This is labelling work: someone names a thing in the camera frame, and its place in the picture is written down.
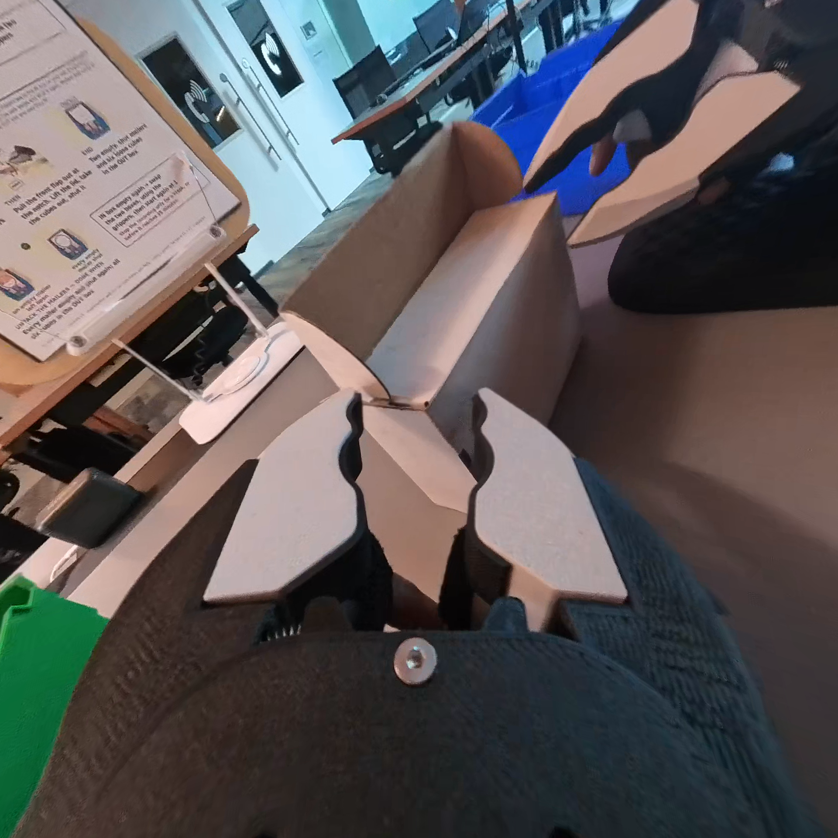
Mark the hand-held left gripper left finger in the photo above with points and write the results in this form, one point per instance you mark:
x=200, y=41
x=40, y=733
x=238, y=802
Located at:
x=294, y=517

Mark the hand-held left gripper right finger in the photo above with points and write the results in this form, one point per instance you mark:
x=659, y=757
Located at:
x=543, y=517

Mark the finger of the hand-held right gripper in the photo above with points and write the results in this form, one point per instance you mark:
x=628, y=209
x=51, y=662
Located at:
x=687, y=150
x=622, y=85

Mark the blue plastic bin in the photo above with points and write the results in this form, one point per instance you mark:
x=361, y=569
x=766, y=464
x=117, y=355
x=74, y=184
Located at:
x=524, y=111

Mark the white cardboard mailer box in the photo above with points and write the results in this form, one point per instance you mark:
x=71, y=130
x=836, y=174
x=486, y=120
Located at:
x=471, y=314

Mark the green plastic bin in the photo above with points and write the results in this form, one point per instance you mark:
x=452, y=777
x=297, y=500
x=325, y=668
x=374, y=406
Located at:
x=39, y=687

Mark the grey desk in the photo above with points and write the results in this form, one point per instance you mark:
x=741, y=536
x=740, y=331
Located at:
x=687, y=425

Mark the wood-topped office desk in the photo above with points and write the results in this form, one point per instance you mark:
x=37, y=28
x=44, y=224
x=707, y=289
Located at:
x=419, y=98

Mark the person's right hand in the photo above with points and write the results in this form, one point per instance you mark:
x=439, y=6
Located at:
x=602, y=160

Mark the white-based document stand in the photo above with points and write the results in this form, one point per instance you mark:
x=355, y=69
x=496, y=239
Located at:
x=216, y=412

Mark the dark grey charging case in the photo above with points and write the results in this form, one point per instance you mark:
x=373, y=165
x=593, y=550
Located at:
x=88, y=507

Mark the black office chair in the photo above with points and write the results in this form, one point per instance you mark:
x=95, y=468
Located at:
x=373, y=85

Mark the black sign with round logo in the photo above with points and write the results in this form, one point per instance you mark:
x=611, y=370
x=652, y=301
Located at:
x=268, y=46
x=190, y=91

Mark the printed instruction sheet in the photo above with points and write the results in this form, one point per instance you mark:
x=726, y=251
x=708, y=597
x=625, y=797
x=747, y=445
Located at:
x=98, y=196

